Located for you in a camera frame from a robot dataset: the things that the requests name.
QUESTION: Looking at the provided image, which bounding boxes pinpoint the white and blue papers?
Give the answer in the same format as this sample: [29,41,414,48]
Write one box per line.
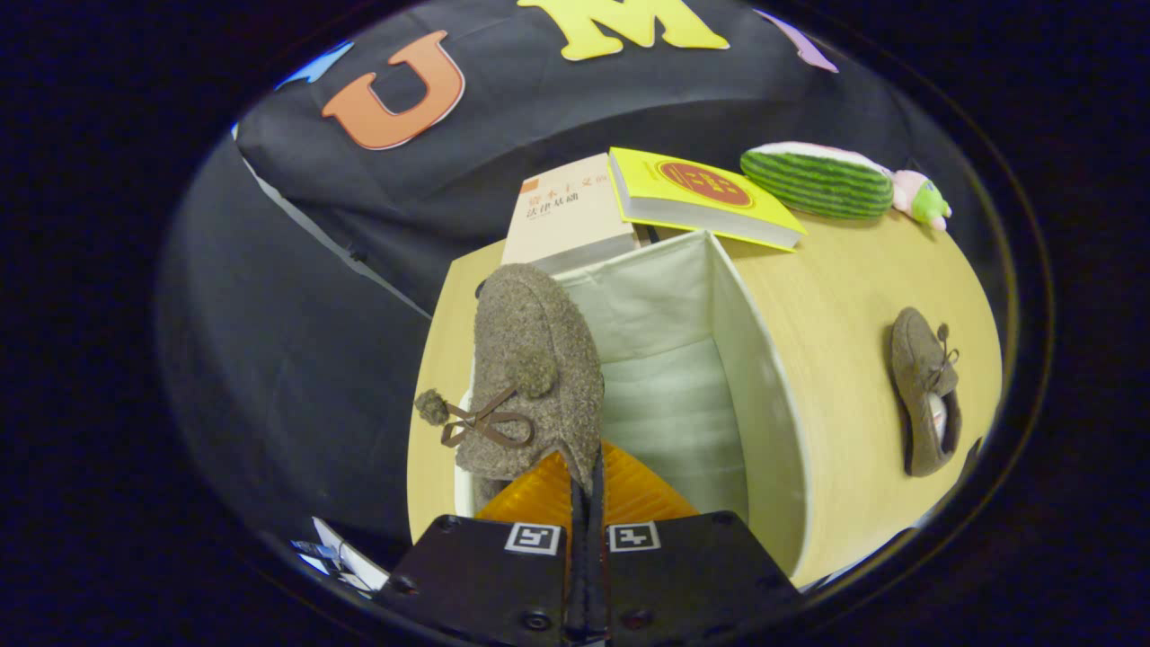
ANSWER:
[289,515,389,594]

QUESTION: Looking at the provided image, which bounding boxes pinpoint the white fabric storage box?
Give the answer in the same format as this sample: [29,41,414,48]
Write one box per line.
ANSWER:
[454,229,809,581]

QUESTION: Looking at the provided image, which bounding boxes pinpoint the brown fuzzy shoe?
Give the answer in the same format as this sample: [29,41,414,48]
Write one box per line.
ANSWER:
[889,306,964,478]
[413,262,606,513]

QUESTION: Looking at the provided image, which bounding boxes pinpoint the watermelon slice plush toy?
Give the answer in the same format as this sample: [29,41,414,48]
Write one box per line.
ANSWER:
[739,141,896,221]

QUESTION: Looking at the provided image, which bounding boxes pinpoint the beige book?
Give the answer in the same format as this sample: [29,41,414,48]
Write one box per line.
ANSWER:
[500,153,641,275]

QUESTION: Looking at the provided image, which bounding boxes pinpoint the pink and green plush toy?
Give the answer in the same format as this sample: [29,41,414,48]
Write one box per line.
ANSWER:
[885,168,953,233]

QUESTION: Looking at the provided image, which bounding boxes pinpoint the yellow book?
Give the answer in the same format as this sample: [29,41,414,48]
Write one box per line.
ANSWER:
[608,146,808,252]

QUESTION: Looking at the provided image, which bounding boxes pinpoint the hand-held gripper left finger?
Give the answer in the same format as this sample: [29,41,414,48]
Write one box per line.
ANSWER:
[373,449,589,647]

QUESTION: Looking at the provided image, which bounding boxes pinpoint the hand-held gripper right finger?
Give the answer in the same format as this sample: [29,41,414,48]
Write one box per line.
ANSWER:
[587,440,805,647]

